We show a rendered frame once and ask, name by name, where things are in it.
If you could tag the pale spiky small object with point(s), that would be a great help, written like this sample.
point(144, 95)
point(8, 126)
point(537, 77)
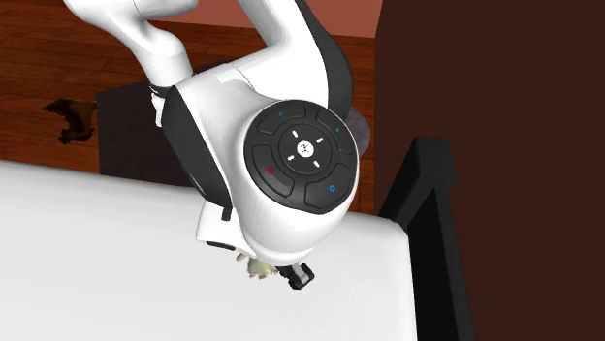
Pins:
point(259, 270)

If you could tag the grey round object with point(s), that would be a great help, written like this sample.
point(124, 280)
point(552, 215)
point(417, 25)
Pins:
point(361, 132)

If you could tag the brown crumpled object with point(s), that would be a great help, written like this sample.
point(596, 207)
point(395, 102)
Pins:
point(75, 118)

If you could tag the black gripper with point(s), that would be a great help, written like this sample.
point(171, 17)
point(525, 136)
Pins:
point(297, 276)

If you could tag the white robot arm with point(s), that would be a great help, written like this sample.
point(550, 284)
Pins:
point(222, 108)

